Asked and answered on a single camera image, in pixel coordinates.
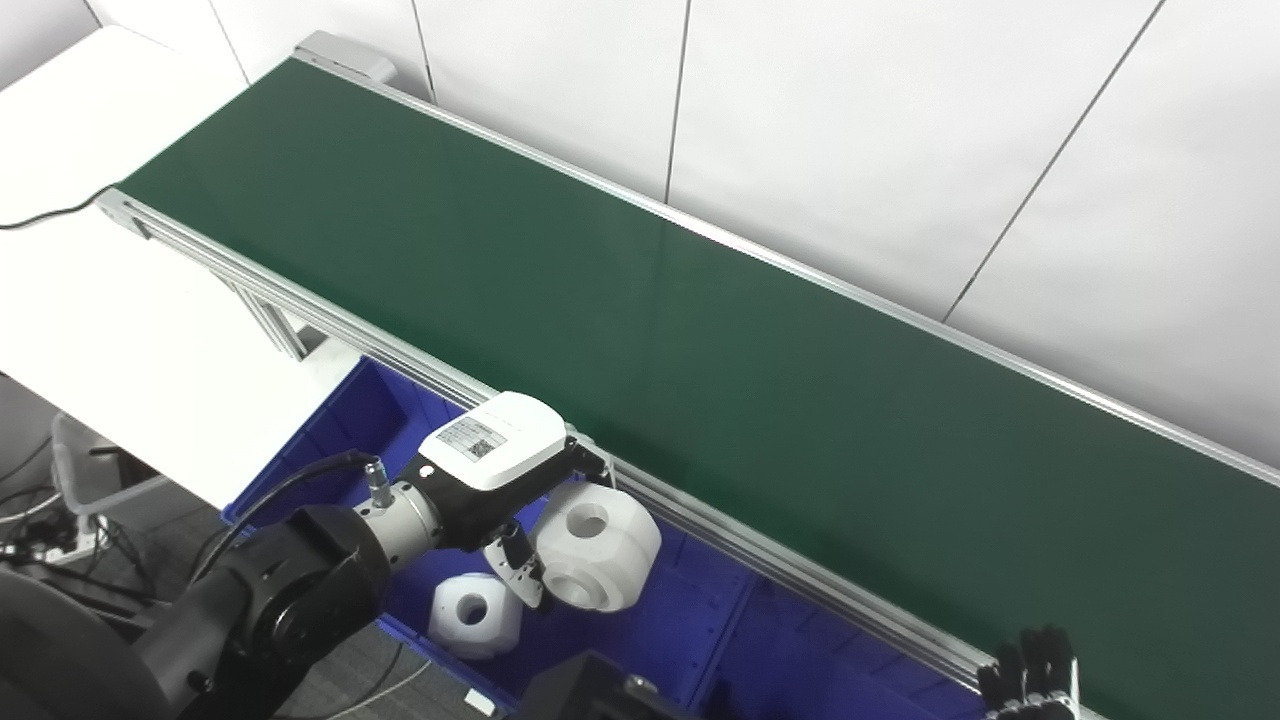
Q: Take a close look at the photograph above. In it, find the white floor cable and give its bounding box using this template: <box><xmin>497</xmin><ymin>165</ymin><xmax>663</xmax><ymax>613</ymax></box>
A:
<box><xmin>330</xmin><ymin>655</ymin><xmax>436</xmax><ymax>720</ymax></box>

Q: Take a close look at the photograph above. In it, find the white hexagonal plastic part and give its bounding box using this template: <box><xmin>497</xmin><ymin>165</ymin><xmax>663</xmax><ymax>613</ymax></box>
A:
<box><xmin>530</xmin><ymin>483</ymin><xmax>663</xmax><ymax>613</ymax></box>
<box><xmin>428</xmin><ymin>573</ymin><xmax>524</xmax><ymax>661</ymax></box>

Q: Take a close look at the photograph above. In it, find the blue plastic bin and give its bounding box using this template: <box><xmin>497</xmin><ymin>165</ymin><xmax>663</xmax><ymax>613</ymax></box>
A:
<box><xmin>700</xmin><ymin>575</ymin><xmax>991</xmax><ymax>720</ymax></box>
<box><xmin>222</xmin><ymin>357</ymin><xmax>761</xmax><ymax>713</ymax></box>

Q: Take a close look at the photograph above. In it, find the thin black cable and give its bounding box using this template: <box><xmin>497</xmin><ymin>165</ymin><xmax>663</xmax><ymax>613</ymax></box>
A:
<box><xmin>0</xmin><ymin>183</ymin><xmax>116</xmax><ymax>231</ymax></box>

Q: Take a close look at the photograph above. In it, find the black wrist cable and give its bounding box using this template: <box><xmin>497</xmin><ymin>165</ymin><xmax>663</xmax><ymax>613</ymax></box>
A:
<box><xmin>188</xmin><ymin>450</ymin><xmax>396</xmax><ymax>591</ymax></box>

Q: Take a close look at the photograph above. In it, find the clear plastic container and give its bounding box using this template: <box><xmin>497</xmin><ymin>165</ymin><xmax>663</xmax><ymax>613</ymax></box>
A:
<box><xmin>50</xmin><ymin>410</ymin><xmax>171</xmax><ymax>518</ymax></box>

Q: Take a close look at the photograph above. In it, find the black robot torso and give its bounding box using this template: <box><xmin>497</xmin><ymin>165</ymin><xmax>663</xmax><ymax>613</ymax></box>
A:
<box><xmin>508</xmin><ymin>650</ymin><xmax>701</xmax><ymax>720</ymax></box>

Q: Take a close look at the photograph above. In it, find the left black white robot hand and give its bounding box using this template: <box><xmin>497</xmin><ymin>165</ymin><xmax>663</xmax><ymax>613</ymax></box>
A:
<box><xmin>400</xmin><ymin>392</ymin><xmax>613</xmax><ymax>611</ymax></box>

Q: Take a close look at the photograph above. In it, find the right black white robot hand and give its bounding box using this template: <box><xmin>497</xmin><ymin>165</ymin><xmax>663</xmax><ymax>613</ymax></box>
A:
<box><xmin>978</xmin><ymin>627</ymin><xmax>1083</xmax><ymax>720</ymax></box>

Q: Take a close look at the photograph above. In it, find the white power strip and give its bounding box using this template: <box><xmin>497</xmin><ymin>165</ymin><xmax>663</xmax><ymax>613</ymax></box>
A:
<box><xmin>0</xmin><ymin>515</ymin><xmax>101</xmax><ymax>564</ymax></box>

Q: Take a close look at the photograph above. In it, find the white table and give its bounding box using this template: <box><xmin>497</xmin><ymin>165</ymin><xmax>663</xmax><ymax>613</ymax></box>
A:
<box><xmin>0</xmin><ymin>25</ymin><xmax>363</xmax><ymax>511</ymax></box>

